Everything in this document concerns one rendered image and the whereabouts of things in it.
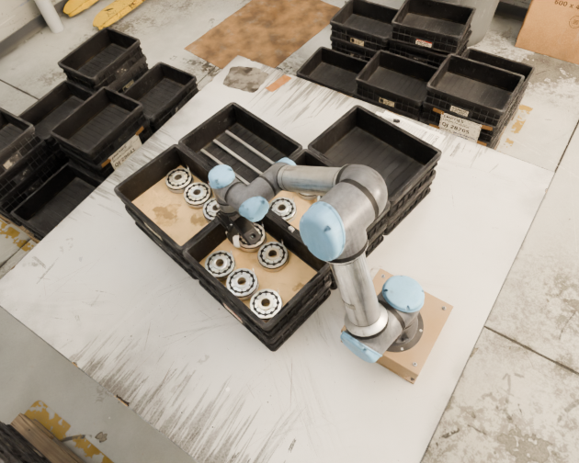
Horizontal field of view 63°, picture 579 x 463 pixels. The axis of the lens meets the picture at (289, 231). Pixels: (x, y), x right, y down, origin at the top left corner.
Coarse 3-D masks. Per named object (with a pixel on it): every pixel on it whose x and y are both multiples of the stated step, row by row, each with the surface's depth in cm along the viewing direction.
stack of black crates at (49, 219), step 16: (64, 176) 257; (80, 176) 260; (48, 192) 253; (64, 192) 258; (80, 192) 257; (16, 208) 241; (32, 208) 249; (48, 208) 253; (64, 208) 252; (32, 224) 248; (48, 224) 247
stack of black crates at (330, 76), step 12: (324, 48) 293; (312, 60) 292; (324, 60) 300; (336, 60) 295; (348, 60) 289; (360, 60) 284; (300, 72) 284; (312, 72) 298; (324, 72) 297; (336, 72) 296; (348, 72) 295; (324, 84) 275; (336, 84) 290; (348, 84) 289
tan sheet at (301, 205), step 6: (282, 192) 176; (288, 192) 175; (294, 192) 175; (294, 198) 174; (300, 198) 173; (300, 204) 172; (306, 204) 172; (300, 210) 170; (306, 210) 170; (300, 216) 169; (294, 222) 168
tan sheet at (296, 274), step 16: (272, 240) 164; (240, 256) 162; (256, 256) 161; (272, 256) 161; (256, 272) 158; (272, 272) 157; (288, 272) 157; (304, 272) 157; (272, 288) 154; (288, 288) 154
